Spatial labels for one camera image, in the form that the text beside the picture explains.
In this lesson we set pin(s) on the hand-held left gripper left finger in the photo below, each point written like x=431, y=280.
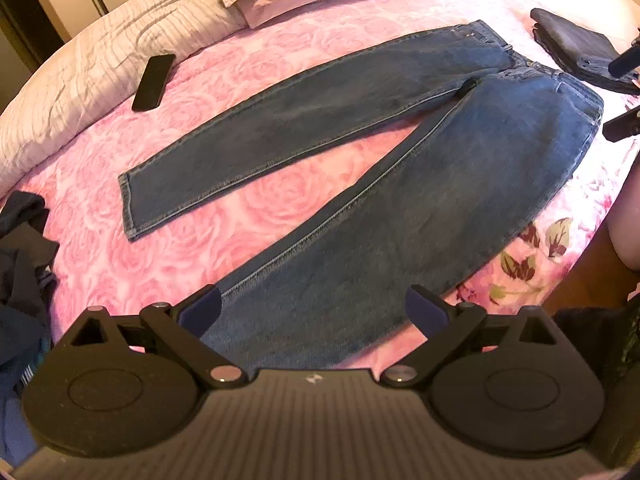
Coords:
x=200, y=312

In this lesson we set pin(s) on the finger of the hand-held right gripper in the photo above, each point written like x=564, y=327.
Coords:
x=622, y=126
x=627, y=60

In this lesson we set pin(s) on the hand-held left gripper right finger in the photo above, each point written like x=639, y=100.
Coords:
x=427, y=312

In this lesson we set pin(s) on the blue denim jeans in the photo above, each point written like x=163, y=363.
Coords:
x=450, y=160

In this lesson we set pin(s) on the folded black garment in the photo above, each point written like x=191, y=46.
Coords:
x=600, y=77

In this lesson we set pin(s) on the folded grey-blue garment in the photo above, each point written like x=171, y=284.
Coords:
x=570, y=35

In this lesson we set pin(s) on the pink rose blanket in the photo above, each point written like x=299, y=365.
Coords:
x=240, y=210

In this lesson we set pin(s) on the dark cloth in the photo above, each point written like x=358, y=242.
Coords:
x=600, y=340

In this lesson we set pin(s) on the teal striped garment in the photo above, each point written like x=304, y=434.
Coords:
x=26, y=371

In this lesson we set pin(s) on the dark navy garment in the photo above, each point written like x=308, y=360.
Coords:
x=22, y=240

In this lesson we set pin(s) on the black smartphone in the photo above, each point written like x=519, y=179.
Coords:
x=154, y=82

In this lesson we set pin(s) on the white striped quilt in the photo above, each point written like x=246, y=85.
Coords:
x=100, y=50

